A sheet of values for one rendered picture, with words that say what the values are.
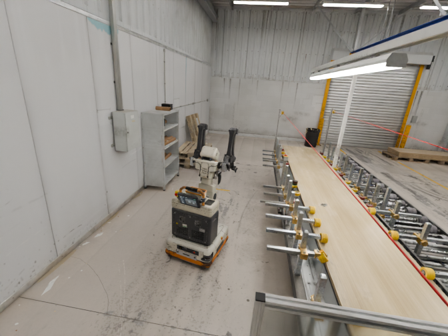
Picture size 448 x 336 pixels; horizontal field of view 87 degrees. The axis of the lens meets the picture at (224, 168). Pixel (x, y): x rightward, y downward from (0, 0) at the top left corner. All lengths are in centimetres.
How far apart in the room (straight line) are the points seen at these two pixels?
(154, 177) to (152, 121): 111
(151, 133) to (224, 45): 683
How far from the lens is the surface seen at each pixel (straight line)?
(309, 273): 239
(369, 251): 241
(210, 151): 293
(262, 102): 1058
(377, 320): 58
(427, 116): 1248
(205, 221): 279
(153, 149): 479
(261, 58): 1062
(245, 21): 1087
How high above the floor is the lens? 213
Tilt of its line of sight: 19 degrees down
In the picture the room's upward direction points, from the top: 4 degrees clockwise
